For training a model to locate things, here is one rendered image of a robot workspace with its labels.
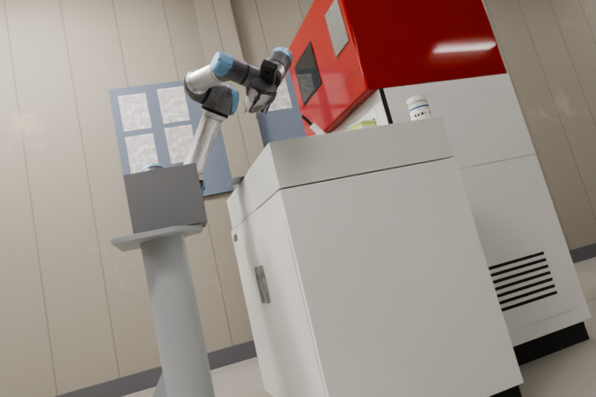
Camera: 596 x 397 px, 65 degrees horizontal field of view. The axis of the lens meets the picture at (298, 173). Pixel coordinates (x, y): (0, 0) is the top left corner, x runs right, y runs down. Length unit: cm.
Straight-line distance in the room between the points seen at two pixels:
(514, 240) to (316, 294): 108
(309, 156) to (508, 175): 109
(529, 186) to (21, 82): 355
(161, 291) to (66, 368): 212
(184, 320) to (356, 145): 85
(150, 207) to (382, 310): 88
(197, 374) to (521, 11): 489
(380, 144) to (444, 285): 49
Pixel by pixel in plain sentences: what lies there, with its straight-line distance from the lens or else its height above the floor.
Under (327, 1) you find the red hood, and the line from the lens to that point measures 232.
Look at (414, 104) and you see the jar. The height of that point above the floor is 103.
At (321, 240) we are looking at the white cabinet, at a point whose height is 64.
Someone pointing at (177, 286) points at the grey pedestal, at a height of 62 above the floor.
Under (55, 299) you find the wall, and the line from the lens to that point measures 381.
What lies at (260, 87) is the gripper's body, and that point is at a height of 111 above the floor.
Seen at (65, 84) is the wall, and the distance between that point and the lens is 414.
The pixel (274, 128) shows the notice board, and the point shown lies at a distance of 397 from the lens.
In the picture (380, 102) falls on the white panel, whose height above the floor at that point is 116.
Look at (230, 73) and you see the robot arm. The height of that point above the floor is 123.
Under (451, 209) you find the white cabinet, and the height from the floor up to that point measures 65.
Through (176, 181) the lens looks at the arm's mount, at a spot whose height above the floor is 99.
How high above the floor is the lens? 60
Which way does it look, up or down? 10 degrees up
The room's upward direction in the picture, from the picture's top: 14 degrees counter-clockwise
